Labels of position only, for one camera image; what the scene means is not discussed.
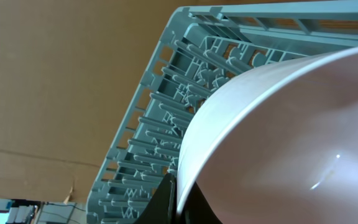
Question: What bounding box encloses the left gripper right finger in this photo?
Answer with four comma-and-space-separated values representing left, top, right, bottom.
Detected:
178, 183, 222, 224

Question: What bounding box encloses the pink small bowl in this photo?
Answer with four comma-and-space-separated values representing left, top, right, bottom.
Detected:
177, 47, 358, 223

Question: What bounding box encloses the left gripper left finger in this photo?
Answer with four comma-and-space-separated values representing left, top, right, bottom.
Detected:
134, 174, 177, 224

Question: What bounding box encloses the grey plastic dish rack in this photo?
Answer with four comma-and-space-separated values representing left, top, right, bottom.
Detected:
86, 1, 358, 223

